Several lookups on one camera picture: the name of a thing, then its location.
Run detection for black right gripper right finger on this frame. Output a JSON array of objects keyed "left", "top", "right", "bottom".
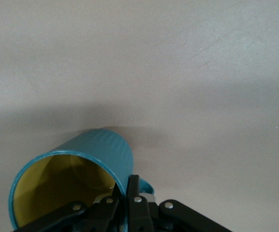
[{"left": 126, "top": 174, "right": 234, "bottom": 232}]

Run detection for teal cup yellow inside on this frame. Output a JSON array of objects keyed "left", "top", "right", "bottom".
[{"left": 8, "top": 128, "right": 156, "bottom": 232}]

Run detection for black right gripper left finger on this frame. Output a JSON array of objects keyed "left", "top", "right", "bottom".
[{"left": 13, "top": 183, "right": 121, "bottom": 232}]

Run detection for brown table cover mat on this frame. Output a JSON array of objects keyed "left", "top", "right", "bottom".
[{"left": 0, "top": 0, "right": 279, "bottom": 232}]

